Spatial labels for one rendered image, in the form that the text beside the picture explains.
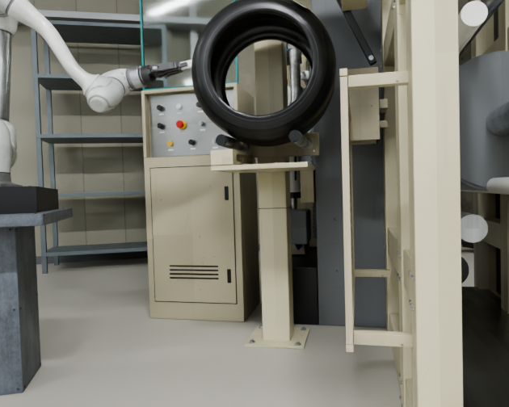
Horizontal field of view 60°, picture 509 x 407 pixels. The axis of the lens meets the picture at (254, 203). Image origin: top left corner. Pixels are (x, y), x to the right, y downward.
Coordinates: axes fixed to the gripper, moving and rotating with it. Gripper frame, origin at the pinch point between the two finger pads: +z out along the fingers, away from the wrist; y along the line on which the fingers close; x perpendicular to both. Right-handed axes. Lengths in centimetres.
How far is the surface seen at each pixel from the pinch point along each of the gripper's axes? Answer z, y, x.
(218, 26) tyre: 18.2, -12.0, -7.0
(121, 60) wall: -158, 253, -110
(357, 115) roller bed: 63, 18, 32
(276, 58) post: 33.1, 24.6, -1.6
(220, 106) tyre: 14.3, -13.1, 22.7
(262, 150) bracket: 20.0, 22.2, 37.9
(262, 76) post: 25.2, 24.6, 4.7
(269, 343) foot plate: 9, 20, 124
